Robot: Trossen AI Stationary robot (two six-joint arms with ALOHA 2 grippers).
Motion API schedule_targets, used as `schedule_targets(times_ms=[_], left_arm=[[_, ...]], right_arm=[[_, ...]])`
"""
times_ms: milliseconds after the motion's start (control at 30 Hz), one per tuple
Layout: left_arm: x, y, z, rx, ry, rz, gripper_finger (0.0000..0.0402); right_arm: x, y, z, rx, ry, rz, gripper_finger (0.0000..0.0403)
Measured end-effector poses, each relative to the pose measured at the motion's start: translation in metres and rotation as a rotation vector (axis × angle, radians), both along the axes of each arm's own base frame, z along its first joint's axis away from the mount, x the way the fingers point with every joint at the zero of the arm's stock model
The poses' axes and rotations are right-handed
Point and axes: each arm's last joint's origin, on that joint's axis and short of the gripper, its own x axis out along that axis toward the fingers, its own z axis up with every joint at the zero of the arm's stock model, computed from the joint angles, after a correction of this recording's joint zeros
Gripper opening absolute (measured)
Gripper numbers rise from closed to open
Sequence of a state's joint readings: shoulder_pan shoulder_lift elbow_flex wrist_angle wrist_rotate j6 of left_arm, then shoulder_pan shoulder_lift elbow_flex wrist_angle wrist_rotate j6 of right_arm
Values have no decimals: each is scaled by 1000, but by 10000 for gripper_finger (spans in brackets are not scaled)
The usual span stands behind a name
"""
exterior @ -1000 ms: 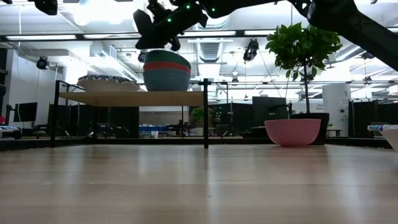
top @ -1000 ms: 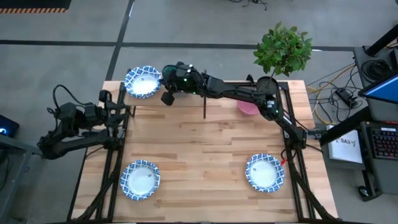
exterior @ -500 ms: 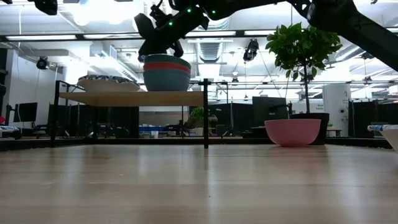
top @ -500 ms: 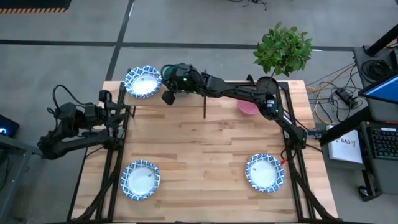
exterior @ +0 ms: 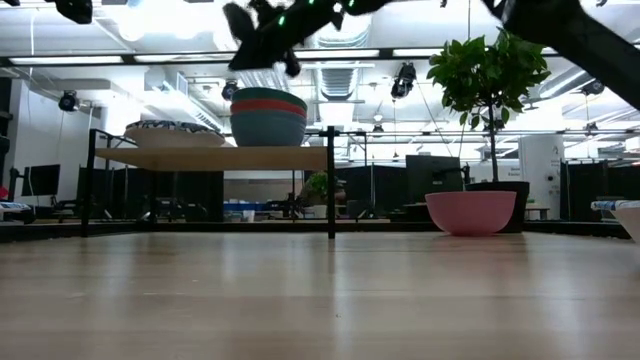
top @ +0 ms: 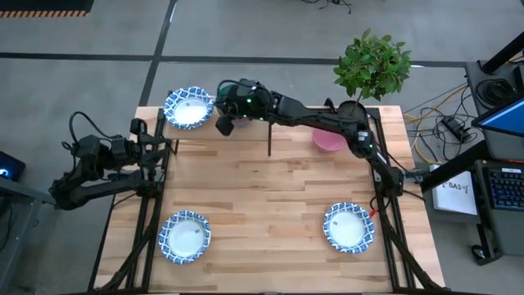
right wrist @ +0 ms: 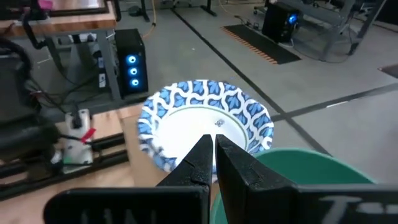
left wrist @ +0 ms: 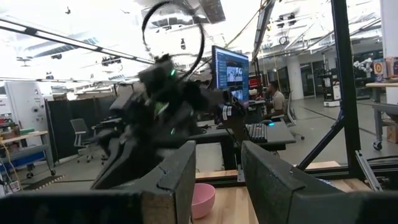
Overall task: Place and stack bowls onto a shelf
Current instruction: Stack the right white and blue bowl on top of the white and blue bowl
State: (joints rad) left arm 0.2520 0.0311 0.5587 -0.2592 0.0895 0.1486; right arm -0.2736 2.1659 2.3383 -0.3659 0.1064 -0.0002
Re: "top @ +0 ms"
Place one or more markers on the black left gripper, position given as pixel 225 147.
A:
pixel 135 149

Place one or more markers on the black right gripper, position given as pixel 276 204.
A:
pixel 249 102

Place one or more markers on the blue patterned paper bowl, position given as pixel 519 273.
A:
pixel 348 228
pixel 184 237
pixel 188 110

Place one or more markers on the red plastic bowl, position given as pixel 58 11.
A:
pixel 327 142

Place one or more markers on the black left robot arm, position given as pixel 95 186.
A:
pixel 106 184

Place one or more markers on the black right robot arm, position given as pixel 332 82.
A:
pixel 311 116

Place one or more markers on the black device with blue light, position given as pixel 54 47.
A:
pixel 10 166

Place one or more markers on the green potted plant black pot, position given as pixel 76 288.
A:
pixel 372 65

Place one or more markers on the grey side bench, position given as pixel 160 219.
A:
pixel 16 229

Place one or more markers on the small red tag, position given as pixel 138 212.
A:
pixel 373 213

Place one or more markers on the black mat with hazard stripe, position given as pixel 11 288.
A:
pixel 45 6

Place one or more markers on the black power strip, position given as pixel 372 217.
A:
pixel 455 128

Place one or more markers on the black diagonal stand beam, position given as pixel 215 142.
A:
pixel 450 168

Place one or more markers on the white paper sheet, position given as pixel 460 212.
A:
pixel 454 198

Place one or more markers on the monitor with blue screen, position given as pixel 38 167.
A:
pixel 501 119

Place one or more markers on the black caster wheel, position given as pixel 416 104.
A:
pixel 479 252

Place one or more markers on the black keyboard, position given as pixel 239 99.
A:
pixel 507 188

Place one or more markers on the dark grey side desk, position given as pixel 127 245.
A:
pixel 497 233

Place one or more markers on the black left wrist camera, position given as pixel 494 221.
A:
pixel 139 126

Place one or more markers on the black aluminium table frame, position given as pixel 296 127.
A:
pixel 393 229

